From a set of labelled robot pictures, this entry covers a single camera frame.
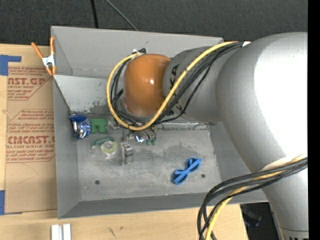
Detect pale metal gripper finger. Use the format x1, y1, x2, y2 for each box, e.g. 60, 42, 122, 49
120, 141, 129, 167
124, 144, 135, 164

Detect grey metal bin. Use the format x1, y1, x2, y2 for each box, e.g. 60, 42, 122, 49
50, 25, 266, 220

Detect green plastic block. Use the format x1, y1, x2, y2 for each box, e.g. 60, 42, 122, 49
89, 118, 109, 135

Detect blue crumpled foil packet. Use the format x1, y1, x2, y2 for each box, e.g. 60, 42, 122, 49
68, 113, 93, 141

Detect blue sunglasses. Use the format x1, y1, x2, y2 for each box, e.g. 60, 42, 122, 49
170, 157, 202, 186

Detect brown cardboard board, red print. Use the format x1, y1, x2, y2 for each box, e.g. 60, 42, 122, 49
0, 43, 59, 215

